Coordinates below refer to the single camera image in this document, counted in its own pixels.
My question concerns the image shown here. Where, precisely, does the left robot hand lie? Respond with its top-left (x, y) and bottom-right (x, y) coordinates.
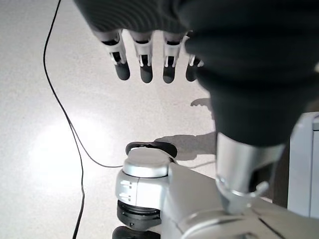
top-left (73, 0), bottom-right (319, 215)

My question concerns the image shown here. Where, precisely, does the white medical cart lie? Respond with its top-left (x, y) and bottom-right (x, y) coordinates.
top-left (287, 112), bottom-right (319, 220)

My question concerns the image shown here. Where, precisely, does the silver left robot leg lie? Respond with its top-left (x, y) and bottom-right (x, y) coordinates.
top-left (111, 146), bottom-right (319, 239)

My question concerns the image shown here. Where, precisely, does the thin black hanging cable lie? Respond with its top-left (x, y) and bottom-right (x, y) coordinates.
top-left (43, 0), bottom-right (124, 239)

